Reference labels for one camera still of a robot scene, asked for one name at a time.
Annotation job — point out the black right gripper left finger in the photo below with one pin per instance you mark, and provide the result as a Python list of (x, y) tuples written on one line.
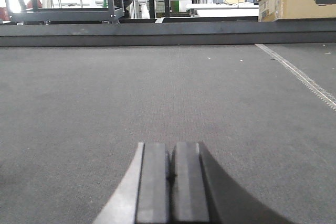
[(143, 194)]

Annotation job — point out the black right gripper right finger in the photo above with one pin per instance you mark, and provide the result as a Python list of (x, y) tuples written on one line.
[(203, 192)]

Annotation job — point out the dark grey fabric mat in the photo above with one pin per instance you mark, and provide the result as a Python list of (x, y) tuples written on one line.
[(71, 119)]

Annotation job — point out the white background table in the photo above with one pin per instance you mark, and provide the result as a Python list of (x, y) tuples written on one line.
[(223, 10)]

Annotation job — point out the dark table edge rail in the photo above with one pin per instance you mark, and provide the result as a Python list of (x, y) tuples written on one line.
[(172, 33)]

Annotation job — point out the black metal frame cart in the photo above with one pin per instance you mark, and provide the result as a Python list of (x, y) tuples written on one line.
[(19, 12)]

